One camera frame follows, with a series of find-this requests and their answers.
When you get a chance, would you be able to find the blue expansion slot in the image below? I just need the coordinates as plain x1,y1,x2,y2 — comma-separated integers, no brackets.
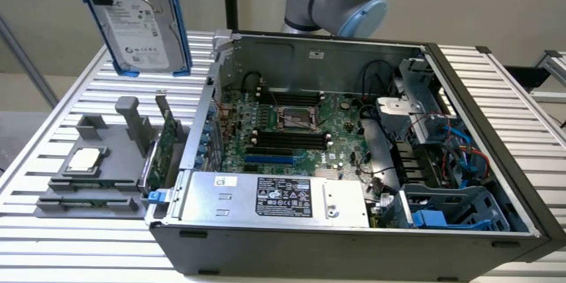
243,154,296,166

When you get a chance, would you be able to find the grey blue disk bay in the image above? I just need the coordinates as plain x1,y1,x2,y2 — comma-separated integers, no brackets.
383,183,510,231

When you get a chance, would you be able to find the grey metal frame leg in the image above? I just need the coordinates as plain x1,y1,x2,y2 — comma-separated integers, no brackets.
0,13,58,109

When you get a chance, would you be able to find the blue SATA wire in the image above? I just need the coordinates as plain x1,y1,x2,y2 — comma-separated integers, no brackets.
439,120,483,194

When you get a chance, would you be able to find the small chipset heat sink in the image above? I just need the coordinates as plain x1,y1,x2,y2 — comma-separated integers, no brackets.
313,168,344,180

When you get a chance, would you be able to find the hard disk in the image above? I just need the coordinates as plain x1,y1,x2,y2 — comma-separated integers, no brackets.
72,0,193,78

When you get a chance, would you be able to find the silver CPU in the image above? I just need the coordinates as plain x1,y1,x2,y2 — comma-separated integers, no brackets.
64,147,110,173

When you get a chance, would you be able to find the aluminium profile frame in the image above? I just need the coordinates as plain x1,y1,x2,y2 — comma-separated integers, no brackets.
503,49,566,102

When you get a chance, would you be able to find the metal drive cage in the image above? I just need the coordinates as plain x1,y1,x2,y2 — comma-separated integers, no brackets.
373,58,460,144

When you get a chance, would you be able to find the CPU socket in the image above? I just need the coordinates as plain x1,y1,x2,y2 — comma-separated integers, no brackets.
272,105,324,132

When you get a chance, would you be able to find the green graphics card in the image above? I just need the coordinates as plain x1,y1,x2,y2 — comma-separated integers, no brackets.
137,89,182,194

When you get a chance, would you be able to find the black looped wire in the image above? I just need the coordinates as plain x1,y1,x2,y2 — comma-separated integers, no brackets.
359,59,395,99
240,71,265,95

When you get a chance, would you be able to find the silver power supply unit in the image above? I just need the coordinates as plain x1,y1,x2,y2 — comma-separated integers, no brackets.
169,171,371,229

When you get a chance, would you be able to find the black RAM slot bank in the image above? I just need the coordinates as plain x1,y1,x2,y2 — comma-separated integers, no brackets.
249,129,332,151
255,88,323,106

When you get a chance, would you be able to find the blue case latch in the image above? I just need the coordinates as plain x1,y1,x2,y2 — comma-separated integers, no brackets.
148,188,170,205

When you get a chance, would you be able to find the red wire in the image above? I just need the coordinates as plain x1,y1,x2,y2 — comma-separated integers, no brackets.
405,114,492,181

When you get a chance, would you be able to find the grey parts rack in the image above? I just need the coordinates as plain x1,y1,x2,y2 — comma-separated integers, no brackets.
36,95,192,220

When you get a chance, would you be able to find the black open PC case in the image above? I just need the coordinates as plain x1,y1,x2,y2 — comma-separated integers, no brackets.
144,29,551,277

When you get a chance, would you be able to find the green motherboard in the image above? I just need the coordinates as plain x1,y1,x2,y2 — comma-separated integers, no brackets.
216,90,399,204

